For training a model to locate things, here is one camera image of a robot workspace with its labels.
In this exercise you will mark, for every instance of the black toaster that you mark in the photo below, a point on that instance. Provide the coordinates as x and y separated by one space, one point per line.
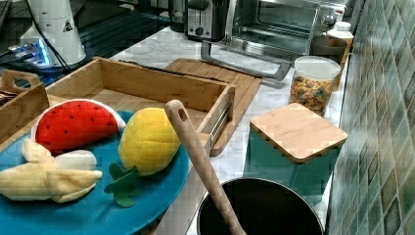
206 19

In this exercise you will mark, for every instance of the teal box with wooden lid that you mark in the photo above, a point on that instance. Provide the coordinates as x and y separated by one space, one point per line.
295 147

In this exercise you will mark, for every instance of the brown round bowl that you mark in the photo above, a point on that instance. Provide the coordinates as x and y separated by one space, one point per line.
329 47

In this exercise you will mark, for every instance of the wooden spoon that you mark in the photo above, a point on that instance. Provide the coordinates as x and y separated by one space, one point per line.
186 132

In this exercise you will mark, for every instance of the silver toaster oven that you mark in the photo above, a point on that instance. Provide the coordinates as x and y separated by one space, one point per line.
278 31

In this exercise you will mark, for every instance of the clear cereal container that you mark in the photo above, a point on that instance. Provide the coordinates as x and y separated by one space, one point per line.
313 82

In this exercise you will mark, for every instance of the wooden drawer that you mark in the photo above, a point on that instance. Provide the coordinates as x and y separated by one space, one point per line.
124 86

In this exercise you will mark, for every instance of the black pot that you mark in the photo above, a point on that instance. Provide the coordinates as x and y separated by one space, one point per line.
262 207

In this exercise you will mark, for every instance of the blue round plate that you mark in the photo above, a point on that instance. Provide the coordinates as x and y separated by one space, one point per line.
97 213

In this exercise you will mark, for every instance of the plush yellow pineapple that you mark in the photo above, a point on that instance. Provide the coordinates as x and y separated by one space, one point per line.
147 146

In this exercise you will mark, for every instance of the plush peeled banana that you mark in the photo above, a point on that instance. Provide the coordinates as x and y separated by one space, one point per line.
64 178

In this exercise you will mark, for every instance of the wooden cutting board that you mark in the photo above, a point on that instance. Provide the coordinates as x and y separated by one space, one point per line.
246 88

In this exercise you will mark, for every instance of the white lidded bottle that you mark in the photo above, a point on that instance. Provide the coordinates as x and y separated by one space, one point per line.
340 31

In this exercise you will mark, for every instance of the plush watermelon slice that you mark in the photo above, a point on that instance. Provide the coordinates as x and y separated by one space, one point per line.
75 123

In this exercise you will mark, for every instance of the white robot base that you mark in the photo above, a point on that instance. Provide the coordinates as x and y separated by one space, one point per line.
54 35

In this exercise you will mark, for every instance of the small wooden crate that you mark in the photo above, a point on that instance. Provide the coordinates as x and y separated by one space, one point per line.
30 101

